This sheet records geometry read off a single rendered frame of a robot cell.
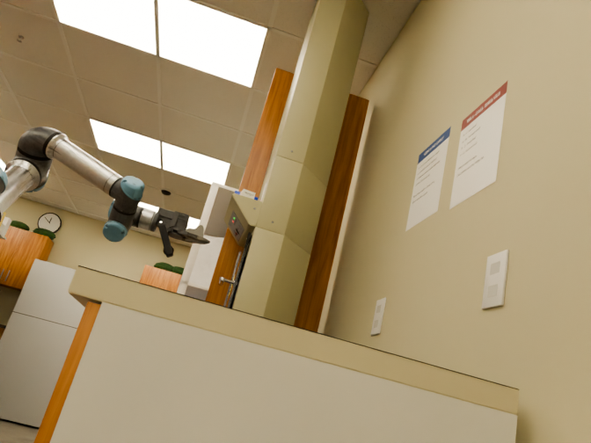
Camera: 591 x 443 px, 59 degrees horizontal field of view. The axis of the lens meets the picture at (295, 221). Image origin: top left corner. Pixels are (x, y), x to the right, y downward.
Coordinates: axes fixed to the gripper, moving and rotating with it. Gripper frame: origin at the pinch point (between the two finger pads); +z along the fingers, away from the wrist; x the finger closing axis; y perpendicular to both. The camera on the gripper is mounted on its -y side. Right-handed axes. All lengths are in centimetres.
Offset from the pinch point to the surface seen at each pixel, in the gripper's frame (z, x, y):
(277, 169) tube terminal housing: 17.3, -5.0, 34.4
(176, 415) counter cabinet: 4, -109, -53
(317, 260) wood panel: 49, 32, 15
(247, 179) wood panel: 9, 32, 42
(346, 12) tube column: 28, -4, 117
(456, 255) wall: 58, -76, -5
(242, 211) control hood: 9.1, -4.6, 14.1
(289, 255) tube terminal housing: 30.7, -0.6, 4.5
